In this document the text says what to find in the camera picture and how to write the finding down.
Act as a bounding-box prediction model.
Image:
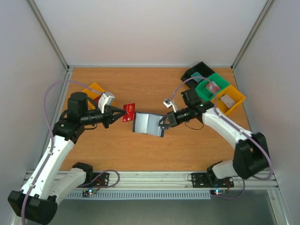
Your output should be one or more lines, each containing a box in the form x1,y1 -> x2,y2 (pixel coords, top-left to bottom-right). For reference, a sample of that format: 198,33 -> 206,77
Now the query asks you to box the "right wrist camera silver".
163,99 -> 178,112

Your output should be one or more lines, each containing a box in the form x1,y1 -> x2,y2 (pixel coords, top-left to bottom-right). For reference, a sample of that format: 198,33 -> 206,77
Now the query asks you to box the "blue leather card holder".
133,112 -> 164,137

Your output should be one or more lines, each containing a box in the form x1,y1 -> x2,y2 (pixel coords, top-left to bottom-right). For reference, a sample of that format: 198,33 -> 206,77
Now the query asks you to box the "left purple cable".
21,80 -> 105,225

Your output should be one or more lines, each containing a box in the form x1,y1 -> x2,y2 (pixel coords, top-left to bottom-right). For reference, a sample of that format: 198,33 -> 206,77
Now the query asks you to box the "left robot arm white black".
8,91 -> 126,225

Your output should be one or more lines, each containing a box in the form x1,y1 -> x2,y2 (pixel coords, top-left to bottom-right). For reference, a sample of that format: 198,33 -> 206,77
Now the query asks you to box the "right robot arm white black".
158,89 -> 272,186

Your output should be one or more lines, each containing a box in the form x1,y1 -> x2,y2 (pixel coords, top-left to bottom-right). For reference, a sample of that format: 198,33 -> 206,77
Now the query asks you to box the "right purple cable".
170,76 -> 274,200

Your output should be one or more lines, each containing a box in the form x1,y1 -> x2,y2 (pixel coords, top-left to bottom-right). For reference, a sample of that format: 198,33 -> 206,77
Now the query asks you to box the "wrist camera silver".
163,99 -> 178,112
98,91 -> 115,113

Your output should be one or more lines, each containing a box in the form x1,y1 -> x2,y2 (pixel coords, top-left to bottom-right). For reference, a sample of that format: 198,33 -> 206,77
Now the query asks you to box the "aluminium frame post left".
26,0 -> 69,71

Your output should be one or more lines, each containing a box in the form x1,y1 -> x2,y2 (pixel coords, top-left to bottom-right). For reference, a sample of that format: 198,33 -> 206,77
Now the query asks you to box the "aluminium frame post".
231,0 -> 275,71
26,0 -> 69,71

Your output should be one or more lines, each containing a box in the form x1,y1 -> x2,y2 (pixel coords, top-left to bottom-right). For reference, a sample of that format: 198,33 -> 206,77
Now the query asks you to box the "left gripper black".
81,105 -> 126,128

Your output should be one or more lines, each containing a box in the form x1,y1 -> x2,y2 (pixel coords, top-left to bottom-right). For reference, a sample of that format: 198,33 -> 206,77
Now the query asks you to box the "yellow bin on left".
82,82 -> 115,109

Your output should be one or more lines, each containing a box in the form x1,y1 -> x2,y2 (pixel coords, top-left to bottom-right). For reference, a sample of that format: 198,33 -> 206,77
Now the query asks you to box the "left controller board green LED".
82,189 -> 98,197

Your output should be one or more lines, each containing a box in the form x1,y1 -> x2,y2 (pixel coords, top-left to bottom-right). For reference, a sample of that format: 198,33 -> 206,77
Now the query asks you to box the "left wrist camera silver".
98,91 -> 115,113

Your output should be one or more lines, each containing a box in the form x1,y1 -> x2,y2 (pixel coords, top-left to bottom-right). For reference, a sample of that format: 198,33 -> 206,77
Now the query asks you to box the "white red card stack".
206,81 -> 220,95

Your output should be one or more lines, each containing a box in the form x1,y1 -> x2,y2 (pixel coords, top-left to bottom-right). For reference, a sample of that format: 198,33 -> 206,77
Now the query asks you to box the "aluminium frame post right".
231,0 -> 275,71

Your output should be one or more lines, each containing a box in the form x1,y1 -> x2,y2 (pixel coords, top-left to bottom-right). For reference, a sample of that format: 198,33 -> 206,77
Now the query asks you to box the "aluminium rail front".
22,170 -> 279,191

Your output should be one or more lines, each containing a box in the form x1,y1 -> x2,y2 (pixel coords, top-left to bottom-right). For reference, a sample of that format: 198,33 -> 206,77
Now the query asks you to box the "green bin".
195,73 -> 230,101

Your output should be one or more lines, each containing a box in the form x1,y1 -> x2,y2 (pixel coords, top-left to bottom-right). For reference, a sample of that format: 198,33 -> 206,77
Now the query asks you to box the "teal card stack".
191,72 -> 203,82

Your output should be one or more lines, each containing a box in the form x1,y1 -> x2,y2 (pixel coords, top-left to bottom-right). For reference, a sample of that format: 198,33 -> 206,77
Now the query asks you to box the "yellow bin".
82,82 -> 115,109
216,85 -> 246,115

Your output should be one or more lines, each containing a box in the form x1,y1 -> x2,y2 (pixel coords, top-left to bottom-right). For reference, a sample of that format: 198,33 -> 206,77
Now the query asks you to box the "slotted cable duct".
66,190 -> 210,201

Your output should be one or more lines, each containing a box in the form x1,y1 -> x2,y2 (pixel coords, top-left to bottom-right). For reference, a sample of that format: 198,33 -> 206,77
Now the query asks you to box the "purple cable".
21,80 -> 105,225
170,76 -> 274,200

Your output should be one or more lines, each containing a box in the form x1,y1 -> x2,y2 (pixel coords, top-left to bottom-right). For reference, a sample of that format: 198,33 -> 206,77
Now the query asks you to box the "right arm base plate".
188,172 -> 234,188

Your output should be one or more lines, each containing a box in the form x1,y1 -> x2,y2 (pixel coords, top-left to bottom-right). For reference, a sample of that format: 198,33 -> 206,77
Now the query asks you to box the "black bin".
181,61 -> 215,88

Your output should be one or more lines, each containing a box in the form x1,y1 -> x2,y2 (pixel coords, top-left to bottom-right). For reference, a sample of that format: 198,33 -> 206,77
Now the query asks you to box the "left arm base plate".
79,172 -> 110,188

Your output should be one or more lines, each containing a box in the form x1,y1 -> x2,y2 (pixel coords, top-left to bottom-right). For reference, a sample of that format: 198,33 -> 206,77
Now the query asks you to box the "yellow bin on right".
216,85 -> 246,115

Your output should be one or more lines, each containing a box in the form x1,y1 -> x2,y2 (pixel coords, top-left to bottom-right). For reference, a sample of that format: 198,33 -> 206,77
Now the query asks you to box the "white grey card stack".
220,95 -> 236,109

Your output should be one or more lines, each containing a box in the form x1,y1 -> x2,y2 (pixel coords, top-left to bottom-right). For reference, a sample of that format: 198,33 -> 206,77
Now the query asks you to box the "controller board green led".
82,189 -> 98,197
210,189 -> 229,195

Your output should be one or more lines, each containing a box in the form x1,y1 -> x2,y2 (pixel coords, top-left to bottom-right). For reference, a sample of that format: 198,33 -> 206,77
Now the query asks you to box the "right controller board green LED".
210,189 -> 229,195

